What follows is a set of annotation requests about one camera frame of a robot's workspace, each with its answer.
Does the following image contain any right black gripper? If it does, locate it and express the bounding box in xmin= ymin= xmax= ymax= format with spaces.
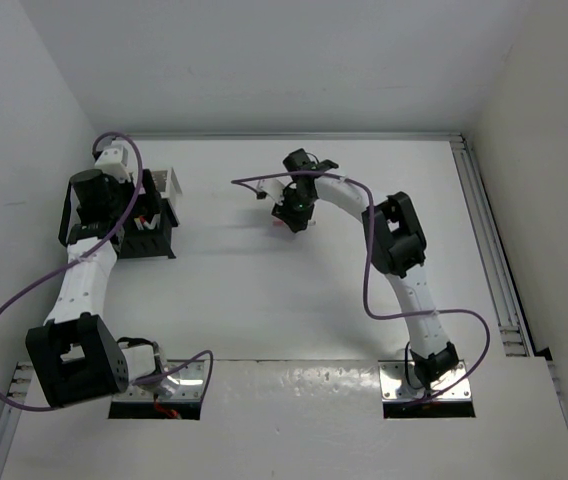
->
xmin=273 ymin=187 xmax=317 ymax=233

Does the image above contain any white pen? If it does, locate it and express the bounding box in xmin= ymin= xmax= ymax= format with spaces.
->
xmin=143 ymin=214 xmax=161 ymax=230

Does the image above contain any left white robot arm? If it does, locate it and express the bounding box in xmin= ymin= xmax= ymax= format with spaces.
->
xmin=25 ymin=168 xmax=178 ymax=408

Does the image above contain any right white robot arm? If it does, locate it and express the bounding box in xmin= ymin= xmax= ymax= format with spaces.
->
xmin=258 ymin=149 xmax=459 ymax=388

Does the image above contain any white slatted organizer bin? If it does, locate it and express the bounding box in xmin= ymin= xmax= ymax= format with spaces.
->
xmin=151 ymin=167 xmax=182 ymax=203

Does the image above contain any black slatted organizer bin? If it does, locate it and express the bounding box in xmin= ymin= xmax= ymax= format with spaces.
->
xmin=118 ymin=199 xmax=179 ymax=260

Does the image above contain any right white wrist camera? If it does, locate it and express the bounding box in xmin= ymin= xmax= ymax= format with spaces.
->
xmin=255 ymin=179 xmax=286 ymax=204

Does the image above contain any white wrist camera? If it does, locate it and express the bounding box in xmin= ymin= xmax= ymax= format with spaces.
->
xmin=95 ymin=145 xmax=131 ymax=183
xmin=255 ymin=179 xmax=286 ymax=204

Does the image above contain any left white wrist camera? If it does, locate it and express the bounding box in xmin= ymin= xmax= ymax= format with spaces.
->
xmin=95 ymin=145 xmax=131 ymax=183

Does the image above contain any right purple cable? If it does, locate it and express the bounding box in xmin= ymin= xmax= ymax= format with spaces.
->
xmin=230 ymin=171 xmax=492 ymax=404

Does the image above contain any purple cable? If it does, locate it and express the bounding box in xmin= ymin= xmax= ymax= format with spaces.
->
xmin=230 ymin=171 xmax=492 ymax=404
xmin=0 ymin=131 xmax=214 ymax=412

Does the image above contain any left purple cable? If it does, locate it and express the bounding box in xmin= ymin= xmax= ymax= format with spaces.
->
xmin=0 ymin=131 xmax=214 ymax=412

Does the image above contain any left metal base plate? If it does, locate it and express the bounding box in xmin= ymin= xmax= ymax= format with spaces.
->
xmin=112 ymin=360 xmax=207 ymax=403

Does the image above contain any metal base plate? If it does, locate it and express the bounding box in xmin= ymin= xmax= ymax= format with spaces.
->
xmin=112 ymin=360 xmax=207 ymax=403
xmin=378 ymin=360 xmax=472 ymax=404

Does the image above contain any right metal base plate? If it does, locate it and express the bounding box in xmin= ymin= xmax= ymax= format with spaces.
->
xmin=378 ymin=360 xmax=472 ymax=404

